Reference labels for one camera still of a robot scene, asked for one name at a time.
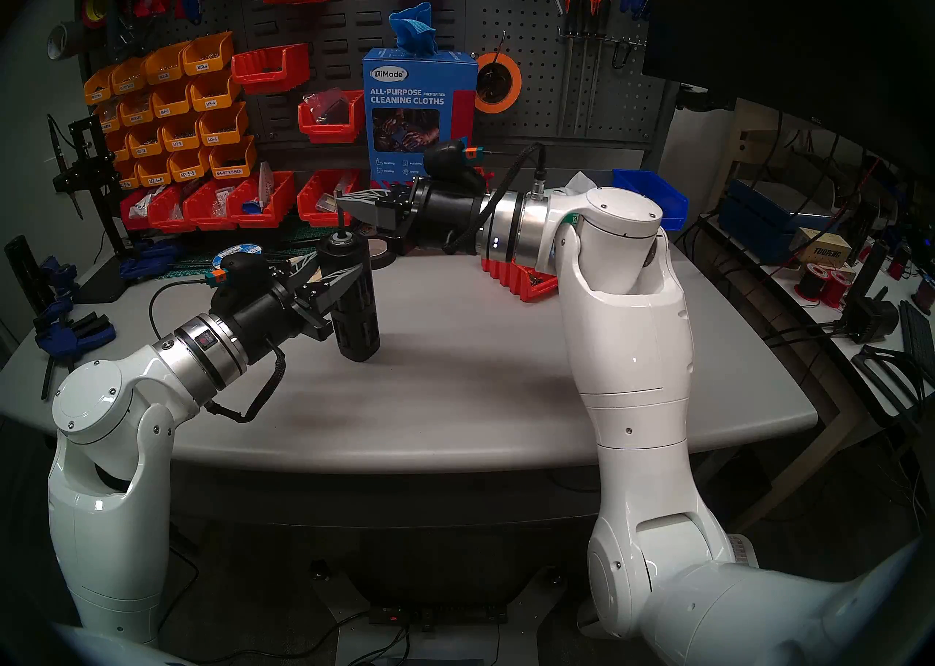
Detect black metal stand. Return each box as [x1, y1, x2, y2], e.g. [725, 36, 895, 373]
[47, 113, 132, 305]

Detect small cardboard box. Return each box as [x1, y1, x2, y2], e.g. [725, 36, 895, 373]
[789, 228, 853, 269]

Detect blue microfiber cloth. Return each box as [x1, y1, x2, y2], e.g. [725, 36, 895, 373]
[389, 3, 439, 57]

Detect orange bin labelled M4X4X6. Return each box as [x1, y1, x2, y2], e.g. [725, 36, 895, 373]
[118, 91, 156, 126]

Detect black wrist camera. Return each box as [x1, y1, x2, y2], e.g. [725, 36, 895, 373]
[422, 138, 484, 194]
[210, 252, 272, 309]

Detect black tape roll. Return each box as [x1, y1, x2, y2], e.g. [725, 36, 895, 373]
[364, 235, 399, 271]

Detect orange bin labelled M3-8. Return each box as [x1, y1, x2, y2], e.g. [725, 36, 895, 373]
[159, 115, 202, 152]

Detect black keyboard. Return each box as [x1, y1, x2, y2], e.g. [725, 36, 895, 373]
[897, 299, 935, 373]

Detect clear bag dark parts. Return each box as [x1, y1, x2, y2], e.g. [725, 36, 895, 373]
[305, 89, 350, 125]

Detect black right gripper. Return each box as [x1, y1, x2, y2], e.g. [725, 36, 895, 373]
[336, 177, 499, 258]

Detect orange bin labelled M2.5-5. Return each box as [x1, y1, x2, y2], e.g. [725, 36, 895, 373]
[167, 148, 213, 182]

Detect grey duct tape roll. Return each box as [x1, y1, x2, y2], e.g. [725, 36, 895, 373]
[47, 20, 88, 60]

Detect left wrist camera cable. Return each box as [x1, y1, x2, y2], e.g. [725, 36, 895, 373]
[148, 270, 227, 340]

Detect dark blue case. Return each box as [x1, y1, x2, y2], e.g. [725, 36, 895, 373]
[718, 179, 841, 267]

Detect blue cleaning cloths box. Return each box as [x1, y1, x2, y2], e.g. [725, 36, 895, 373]
[363, 48, 479, 190]

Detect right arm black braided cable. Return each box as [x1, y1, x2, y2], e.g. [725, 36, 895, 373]
[444, 143, 549, 255]

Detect red wire spool blue label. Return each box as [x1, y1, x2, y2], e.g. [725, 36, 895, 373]
[212, 244, 262, 269]

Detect large blue plastic bin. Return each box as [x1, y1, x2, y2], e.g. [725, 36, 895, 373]
[612, 169, 690, 233]

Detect orange bin labelled M3-6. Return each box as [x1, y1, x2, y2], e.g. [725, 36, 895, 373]
[198, 102, 249, 146]

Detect orange bin labelled M3-12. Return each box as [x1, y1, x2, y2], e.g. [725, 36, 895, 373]
[126, 122, 165, 158]

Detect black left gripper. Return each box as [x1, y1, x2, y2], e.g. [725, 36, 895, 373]
[226, 250, 365, 364]

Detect black monitor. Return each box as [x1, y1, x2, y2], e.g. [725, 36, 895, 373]
[643, 0, 935, 183]

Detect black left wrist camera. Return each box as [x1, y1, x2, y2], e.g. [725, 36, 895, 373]
[210, 252, 272, 309]

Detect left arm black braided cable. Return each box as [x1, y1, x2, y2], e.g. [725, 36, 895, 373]
[203, 339, 286, 424]

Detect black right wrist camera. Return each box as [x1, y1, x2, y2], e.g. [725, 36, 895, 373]
[422, 138, 484, 194]

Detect black bar clamp blue handle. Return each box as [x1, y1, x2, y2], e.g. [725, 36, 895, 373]
[4, 235, 77, 315]

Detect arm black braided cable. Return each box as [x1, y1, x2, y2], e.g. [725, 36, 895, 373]
[203, 339, 286, 424]
[444, 143, 549, 255]

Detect black power strip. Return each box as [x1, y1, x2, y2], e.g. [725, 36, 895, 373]
[369, 605, 508, 629]

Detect blue clamp black handles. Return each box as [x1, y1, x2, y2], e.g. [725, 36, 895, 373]
[33, 310, 116, 402]

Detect green cutting mat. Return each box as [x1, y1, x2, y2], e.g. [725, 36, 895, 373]
[157, 222, 351, 279]

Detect dark grey pegboard back panel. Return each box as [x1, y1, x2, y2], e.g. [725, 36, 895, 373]
[73, 0, 669, 154]

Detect orange tape roll on pegboard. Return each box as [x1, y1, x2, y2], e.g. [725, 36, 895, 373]
[475, 51, 524, 115]

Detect orange bin labelled M3X5X4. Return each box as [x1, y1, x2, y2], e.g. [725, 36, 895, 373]
[84, 65, 118, 104]

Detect orange bin labelled M4-6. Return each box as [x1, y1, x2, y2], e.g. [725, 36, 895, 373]
[151, 80, 194, 119]

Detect wooden side table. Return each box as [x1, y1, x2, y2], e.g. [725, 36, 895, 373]
[701, 98, 935, 534]

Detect orange bin labelled M3-4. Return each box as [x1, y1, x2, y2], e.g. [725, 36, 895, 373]
[190, 68, 242, 111]

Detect black power adapter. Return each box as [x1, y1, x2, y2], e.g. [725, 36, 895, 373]
[840, 292, 901, 344]

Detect orange bin labelled M3X8 BAD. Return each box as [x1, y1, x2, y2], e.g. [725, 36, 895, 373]
[111, 57, 150, 95]

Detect orange bin labelled M3X6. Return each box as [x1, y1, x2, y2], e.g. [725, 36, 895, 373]
[182, 31, 234, 76]

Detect dark metal C-clamp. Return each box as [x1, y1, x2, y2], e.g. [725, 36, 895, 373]
[106, 0, 165, 59]

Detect white plastic parts bag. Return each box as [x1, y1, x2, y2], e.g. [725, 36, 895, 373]
[128, 186, 165, 220]

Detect orange bin labelled M4-0.7 HEX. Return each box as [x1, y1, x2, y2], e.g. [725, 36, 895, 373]
[209, 136, 258, 179]

